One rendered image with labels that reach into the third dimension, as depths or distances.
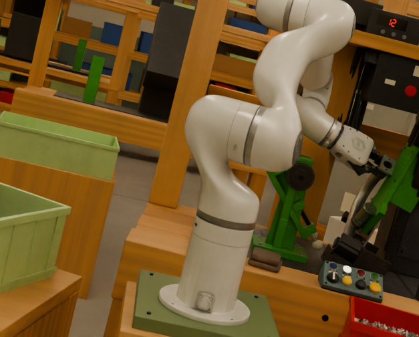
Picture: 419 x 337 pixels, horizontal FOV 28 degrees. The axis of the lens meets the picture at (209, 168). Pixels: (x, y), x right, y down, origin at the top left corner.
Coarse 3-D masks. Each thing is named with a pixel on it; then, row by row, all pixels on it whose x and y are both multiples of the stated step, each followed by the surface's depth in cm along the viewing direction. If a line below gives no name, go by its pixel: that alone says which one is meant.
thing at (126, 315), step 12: (132, 288) 181; (132, 300) 173; (120, 312) 174; (132, 312) 165; (120, 324) 158; (120, 336) 154; (132, 336) 154; (144, 336) 155; (156, 336) 156; (168, 336) 157
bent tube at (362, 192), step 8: (384, 160) 228; (392, 160) 229; (384, 168) 227; (392, 168) 228; (368, 184) 234; (360, 192) 236; (368, 192) 235; (360, 200) 235; (352, 208) 234; (360, 208) 234; (352, 216) 231; (344, 232) 228; (352, 232) 228
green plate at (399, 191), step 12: (408, 156) 221; (396, 168) 226; (408, 168) 219; (396, 180) 220; (408, 180) 221; (384, 192) 225; (396, 192) 221; (408, 192) 221; (396, 204) 222; (408, 204) 222
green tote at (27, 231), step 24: (0, 192) 197; (24, 192) 195; (0, 216) 197; (24, 216) 173; (48, 216) 183; (0, 240) 168; (24, 240) 177; (48, 240) 187; (0, 264) 171; (24, 264) 180; (48, 264) 190; (0, 288) 174
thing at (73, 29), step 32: (0, 0) 872; (256, 0) 892; (64, 32) 888; (224, 32) 899; (256, 32) 907; (64, 64) 892; (128, 64) 894; (224, 64) 912; (0, 96) 893; (128, 96) 896
